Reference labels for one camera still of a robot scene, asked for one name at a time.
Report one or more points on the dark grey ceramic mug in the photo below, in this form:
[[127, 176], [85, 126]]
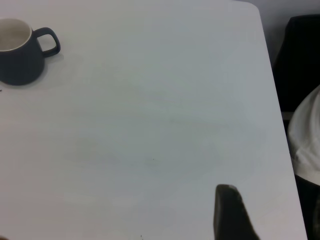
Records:
[[20, 65]]

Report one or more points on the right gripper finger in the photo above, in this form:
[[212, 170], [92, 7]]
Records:
[[230, 217]]

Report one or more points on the white fabric bundle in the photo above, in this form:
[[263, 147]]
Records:
[[306, 135]]

